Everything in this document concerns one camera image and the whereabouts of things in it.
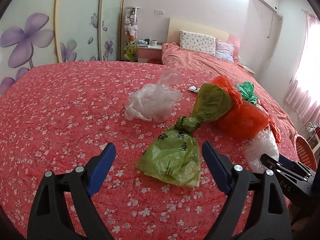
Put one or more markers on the small red bin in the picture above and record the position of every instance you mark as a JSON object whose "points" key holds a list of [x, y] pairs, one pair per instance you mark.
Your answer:
{"points": [[155, 61]]}

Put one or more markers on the orange plastic bag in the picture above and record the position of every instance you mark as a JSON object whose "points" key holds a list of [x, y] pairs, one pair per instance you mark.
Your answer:
{"points": [[230, 123]]}

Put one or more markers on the pink bedside table left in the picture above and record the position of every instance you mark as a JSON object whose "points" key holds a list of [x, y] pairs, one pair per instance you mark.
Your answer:
{"points": [[145, 53]]}

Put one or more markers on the plush toy display tube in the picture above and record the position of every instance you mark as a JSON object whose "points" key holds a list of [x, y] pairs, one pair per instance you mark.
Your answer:
{"points": [[130, 29]]}

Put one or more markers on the white bubble wrap bag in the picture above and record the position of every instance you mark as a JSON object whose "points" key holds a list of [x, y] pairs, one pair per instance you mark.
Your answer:
{"points": [[262, 147]]}

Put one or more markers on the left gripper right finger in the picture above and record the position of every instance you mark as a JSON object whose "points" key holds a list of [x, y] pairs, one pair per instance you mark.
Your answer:
{"points": [[268, 216]]}

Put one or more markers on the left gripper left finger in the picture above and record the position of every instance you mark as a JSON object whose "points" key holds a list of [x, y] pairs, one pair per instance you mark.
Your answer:
{"points": [[49, 216]]}

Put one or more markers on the red floral bedspread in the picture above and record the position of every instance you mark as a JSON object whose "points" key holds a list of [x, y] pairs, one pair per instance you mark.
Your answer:
{"points": [[56, 117]]}

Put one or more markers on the bedside table right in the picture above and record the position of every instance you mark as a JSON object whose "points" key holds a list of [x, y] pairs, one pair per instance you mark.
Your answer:
{"points": [[251, 72]]}

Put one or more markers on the olive paw print bag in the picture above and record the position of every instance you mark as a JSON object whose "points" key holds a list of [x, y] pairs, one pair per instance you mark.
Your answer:
{"points": [[174, 156]]}

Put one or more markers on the salmon pink duvet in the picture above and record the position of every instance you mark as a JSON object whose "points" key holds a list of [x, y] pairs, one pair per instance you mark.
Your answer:
{"points": [[173, 55]]}

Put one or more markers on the green plastic bag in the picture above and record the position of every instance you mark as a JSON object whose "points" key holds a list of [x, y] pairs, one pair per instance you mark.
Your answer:
{"points": [[246, 89]]}

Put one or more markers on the pink window curtain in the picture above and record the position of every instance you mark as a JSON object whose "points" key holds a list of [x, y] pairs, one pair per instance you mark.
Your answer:
{"points": [[303, 92]]}

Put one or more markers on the beige and pink headboard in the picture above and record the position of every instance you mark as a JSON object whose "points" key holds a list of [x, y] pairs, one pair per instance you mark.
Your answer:
{"points": [[176, 25]]}

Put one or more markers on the striped pink pillow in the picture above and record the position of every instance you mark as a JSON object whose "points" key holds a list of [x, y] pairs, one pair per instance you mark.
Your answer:
{"points": [[224, 51]]}

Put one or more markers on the flower painted sliding wardrobe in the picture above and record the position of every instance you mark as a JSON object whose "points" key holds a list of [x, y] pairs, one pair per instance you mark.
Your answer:
{"points": [[40, 32]]}

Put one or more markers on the white wall air conditioner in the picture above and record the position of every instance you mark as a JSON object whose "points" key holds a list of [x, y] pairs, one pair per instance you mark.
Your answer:
{"points": [[271, 4]]}

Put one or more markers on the white wire storage rack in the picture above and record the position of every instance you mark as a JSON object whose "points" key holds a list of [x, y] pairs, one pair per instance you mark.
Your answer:
{"points": [[312, 135]]}

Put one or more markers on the red plastic laundry basket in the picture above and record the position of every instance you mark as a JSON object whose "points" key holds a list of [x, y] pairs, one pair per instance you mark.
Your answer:
{"points": [[304, 152]]}

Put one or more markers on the white paw print bag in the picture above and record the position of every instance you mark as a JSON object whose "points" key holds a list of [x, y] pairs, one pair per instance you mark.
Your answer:
{"points": [[194, 89]]}

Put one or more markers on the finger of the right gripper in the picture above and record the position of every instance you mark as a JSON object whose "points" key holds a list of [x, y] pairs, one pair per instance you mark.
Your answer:
{"points": [[273, 164], [287, 159]]}

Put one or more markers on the floral white pillow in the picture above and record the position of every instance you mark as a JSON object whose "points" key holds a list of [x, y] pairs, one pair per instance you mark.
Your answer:
{"points": [[197, 42]]}

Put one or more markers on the white mug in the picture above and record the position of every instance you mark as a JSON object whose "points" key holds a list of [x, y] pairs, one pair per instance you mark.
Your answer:
{"points": [[153, 42]]}

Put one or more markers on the clear plastic bag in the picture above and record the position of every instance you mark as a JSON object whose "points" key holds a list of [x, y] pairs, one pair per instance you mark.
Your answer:
{"points": [[154, 101]]}

